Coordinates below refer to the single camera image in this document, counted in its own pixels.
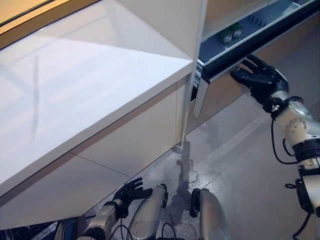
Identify stainless steel fridge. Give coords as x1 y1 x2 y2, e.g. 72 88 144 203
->
199 0 296 39

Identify backlit panel with black frame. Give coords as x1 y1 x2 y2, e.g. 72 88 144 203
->
0 0 101 50

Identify white fridge drawer steel front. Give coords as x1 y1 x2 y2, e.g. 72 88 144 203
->
193 0 320 119

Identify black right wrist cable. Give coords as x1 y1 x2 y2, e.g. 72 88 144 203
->
270 116 301 166

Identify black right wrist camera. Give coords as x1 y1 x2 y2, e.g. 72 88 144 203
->
261 96 284 115

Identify white counter cabinet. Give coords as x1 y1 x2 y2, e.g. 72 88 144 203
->
0 0 195 229

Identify small green drink can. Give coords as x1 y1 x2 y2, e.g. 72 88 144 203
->
219 28 235 45
231 23 243 40

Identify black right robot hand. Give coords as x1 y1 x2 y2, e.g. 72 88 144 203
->
229 54 289 101

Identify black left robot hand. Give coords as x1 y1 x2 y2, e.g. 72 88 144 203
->
112 177 154 209

